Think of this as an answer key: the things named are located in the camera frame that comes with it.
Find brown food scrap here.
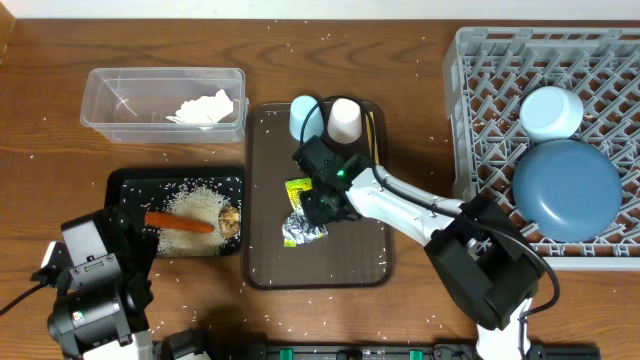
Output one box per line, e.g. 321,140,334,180
219,205,241,239

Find black waste tray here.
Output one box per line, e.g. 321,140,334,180
105,166,244,256

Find clear plastic bin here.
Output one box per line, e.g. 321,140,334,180
80,67,248,143

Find white napkin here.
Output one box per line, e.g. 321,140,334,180
166,89,234,125

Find orange carrot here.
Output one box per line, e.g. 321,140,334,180
144,212,215,234

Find dark blue plate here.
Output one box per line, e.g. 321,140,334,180
512,139,622,243

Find green foil snack wrapper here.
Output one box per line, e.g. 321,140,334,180
282,178,328,248

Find grey dishwasher rack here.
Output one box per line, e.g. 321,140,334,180
443,27,639,271

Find pale pink cup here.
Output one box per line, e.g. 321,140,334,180
327,98,362,144

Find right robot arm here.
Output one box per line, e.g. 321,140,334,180
293,136,549,359

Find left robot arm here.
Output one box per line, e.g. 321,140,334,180
31,206,157,360

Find white rice pile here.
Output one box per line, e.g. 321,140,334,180
147,186,241,258

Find light blue rice bowl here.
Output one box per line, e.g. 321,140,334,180
519,86,584,144

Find light blue cup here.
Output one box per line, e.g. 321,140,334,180
289,95,325,141

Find wooden chopstick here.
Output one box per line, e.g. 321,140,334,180
366,111,378,164

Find brown serving tray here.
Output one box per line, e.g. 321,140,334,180
242,103,394,290

